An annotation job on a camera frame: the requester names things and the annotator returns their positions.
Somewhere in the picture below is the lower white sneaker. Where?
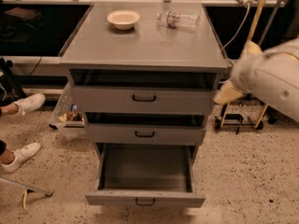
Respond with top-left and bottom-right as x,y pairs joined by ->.
1,143 -> 41,173

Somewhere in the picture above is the clear plastic trash bag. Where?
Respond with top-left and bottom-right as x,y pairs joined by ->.
50,83 -> 86,141

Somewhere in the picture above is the black equipment at left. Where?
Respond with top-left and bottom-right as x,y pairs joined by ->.
0,58 -> 26,99

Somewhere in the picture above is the grey drawer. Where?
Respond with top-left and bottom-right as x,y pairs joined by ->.
85,143 -> 205,208
86,112 -> 206,145
70,69 -> 218,115

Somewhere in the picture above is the clear plastic water bottle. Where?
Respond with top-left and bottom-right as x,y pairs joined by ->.
157,10 -> 199,31

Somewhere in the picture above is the grey top drawer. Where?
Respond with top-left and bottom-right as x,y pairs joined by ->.
70,69 -> 218,115

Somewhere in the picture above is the white sneaker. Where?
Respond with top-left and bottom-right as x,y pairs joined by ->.
1,143 -> 41,173
9,93 -> 46,116

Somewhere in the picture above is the grey bottom drawer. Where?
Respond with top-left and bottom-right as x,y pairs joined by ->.
85,143 -> 205,208

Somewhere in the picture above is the white paper bowl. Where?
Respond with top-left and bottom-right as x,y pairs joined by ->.
107,10 -> 140,31

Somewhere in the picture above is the grey middle drawer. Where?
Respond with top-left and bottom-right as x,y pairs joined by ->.
86,112 -> 206,145

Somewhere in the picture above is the yellow wooden ladder frame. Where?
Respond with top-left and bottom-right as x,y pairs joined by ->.
215,0 -> 265,129

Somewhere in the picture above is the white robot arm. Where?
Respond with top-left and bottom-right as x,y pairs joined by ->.
214,38 -> 299,121

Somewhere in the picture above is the white power cable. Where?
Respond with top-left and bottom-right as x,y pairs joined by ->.
218,3 -> 252,86

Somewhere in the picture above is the grey drawer cabinet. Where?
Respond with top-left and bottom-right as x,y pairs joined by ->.
58,1 -> 233,147

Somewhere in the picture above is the upper white sneaker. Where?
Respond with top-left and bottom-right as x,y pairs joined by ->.
9,93 -> 46,116

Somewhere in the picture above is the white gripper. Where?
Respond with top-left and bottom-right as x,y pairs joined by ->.
213,40 -> 263,105

